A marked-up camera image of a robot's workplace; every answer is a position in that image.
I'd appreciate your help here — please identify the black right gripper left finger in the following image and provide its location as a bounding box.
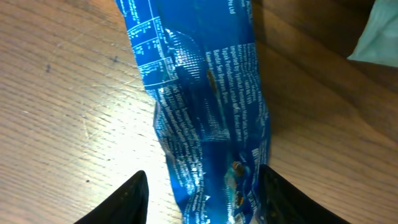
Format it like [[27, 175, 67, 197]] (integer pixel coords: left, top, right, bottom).
[[75, 170, 149, 224]]

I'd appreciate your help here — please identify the blue Oreo cookie pack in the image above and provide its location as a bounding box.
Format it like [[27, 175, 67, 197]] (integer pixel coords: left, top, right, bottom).
[[116, 0, 271, 223]]

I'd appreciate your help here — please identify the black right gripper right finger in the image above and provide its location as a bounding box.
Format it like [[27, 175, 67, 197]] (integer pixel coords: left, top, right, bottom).
[[259, 164, 349, 224]]

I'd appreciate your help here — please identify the teal wet wipes pack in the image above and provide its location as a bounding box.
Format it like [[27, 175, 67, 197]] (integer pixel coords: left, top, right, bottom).
[[348, 0, 397, 67]]

